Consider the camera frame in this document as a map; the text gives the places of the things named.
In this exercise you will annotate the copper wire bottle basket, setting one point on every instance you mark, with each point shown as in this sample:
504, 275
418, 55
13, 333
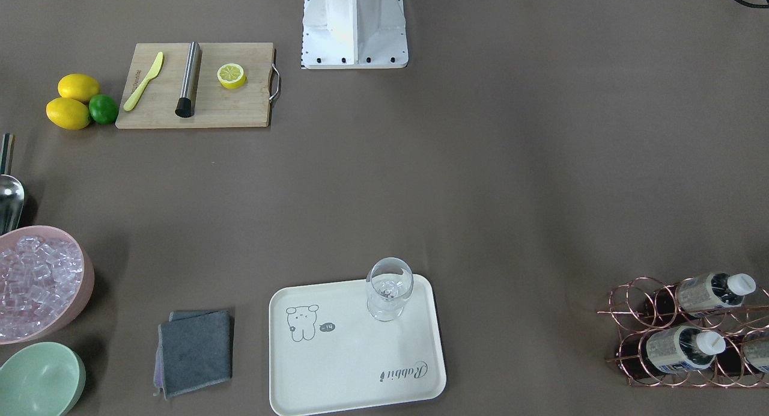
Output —
646, 305

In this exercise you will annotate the tea bottle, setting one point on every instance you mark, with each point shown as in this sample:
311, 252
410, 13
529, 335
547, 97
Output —
705, 294
755, 352
683, 349

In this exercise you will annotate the clear wine glass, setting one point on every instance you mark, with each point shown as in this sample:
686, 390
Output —
390, 284

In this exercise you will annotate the cream rabbit tray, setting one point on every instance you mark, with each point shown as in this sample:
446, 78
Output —
327, 354

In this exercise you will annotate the half lemon slice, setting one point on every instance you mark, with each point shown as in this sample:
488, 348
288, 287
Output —
231, 76

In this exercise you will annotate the steel muddler black tip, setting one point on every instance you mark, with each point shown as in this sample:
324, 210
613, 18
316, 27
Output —
186, 102

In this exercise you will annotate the grey folded cloth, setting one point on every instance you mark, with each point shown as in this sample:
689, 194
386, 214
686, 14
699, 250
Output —
194, 351

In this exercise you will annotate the bamboo cutting board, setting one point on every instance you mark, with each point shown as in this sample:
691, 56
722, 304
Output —
214, 105

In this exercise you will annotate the yellow plastic knife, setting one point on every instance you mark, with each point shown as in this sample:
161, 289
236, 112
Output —
153, 73

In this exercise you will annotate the green lime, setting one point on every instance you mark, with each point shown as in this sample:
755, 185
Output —
103, 109

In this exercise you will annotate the upper whole lemon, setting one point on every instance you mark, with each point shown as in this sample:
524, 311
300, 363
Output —
79, 87

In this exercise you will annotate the whole lemon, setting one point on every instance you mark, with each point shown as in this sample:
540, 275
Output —
79, 87
68, 113

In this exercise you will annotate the lower whole lemon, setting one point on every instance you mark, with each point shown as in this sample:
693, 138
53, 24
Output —
68, 113

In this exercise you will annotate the pink bowl of ice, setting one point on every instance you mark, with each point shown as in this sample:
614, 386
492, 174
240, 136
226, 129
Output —
47, 280

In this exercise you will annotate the steel ice scoop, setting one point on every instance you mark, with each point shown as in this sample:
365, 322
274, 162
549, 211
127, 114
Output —
12, 191

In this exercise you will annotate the mint green bowl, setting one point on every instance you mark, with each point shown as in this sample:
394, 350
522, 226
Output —
42, 379

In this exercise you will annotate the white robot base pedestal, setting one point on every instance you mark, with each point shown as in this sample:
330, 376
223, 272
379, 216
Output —
354, 34

